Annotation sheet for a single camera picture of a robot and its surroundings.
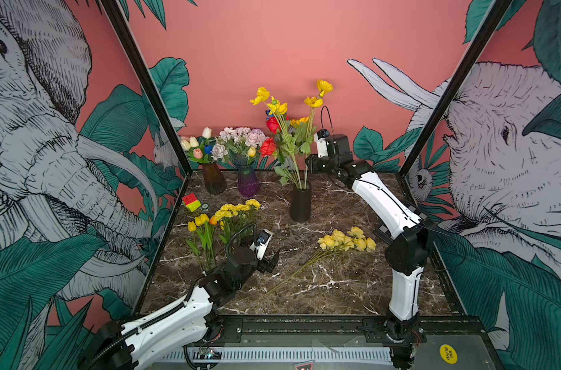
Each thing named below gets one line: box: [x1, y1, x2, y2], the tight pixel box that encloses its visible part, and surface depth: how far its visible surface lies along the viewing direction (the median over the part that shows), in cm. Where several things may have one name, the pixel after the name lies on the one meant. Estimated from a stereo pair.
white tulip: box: [201, 125, 212, 139], surface depth 95 cm
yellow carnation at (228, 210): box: [219, 203, 239, 244], surface depth 102 cm
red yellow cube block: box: [181, 192, 202, 212], surface depth 104 cm
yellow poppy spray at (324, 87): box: [303, 79, 334, 140], surface depth 80 cm
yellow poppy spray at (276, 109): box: [249, 87, 299, 159], surface depth 74 cm
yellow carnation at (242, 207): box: [235, 203, 251, 233], surface depth 102 cm
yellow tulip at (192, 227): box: [185, 220, 203, 270], surface depth 98 cm
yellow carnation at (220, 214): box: [214, 209, 232, 242], surface depth 97 cm
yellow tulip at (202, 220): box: [194, 213, 212, 270], surface depth 97 cm
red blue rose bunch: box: [259, 109, 281, 157], surface depth 78 cm
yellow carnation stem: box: [243, 205, 257, 233], surface depth 103 cm
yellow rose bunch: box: [265, 226, 377, 296], surface depth 92 cm
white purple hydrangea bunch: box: [211, 127, 270, 161], surface depth 92 cm
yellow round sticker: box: [439, 343, 459, 365], surface depth 72 cm
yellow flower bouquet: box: [274, 116, 317, 190], surface depth 84 cm
